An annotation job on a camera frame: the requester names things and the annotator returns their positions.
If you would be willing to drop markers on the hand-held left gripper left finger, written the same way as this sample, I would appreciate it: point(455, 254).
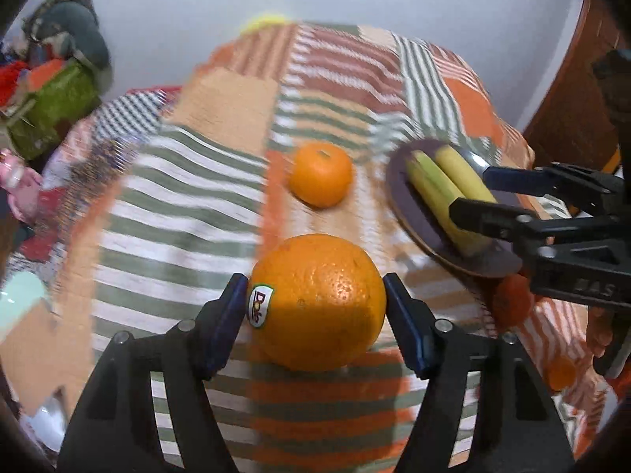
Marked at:
point(227, 322)

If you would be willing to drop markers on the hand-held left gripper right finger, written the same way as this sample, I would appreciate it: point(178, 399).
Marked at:
point(406, 327)

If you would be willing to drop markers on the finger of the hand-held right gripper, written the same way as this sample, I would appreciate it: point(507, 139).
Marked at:
point(537, 182)
point(493, 217)

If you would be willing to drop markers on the dark round plate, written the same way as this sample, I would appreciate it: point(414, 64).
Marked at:
point(419, 207)

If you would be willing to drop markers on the large orange with sticker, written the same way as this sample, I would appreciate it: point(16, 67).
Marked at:
point(318, 303)

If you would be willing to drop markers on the person's right hand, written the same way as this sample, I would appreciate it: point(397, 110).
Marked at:
point(598, 330)

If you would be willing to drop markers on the yellow-green banana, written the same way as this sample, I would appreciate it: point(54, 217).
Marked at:
point(438, 202)
point(463, 172)

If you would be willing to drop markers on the small mandarin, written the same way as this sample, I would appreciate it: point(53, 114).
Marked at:
point(512, 300)
point(562, 373)

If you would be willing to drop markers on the wooden door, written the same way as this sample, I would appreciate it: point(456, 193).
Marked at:
point(577, 83)

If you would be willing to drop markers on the striped patchwork blanket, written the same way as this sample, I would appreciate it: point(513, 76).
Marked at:
point(207, 167)

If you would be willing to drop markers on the small orange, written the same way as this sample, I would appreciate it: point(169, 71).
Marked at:
point(321, 174)

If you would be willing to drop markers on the white bowl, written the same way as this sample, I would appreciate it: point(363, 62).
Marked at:
point(47, 423)

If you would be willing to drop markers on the mint green bowl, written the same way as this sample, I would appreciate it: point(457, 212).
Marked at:
point(19, 300)

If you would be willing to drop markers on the pink toy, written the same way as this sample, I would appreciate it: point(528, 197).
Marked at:
point(19, 187)

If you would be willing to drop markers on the green bag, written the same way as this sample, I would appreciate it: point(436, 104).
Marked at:
point(52, 106)

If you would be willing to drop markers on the yellow round object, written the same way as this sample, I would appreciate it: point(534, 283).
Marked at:
point(266, 22)

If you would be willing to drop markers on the grey cushion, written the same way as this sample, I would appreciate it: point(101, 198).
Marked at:
point(76, 29)

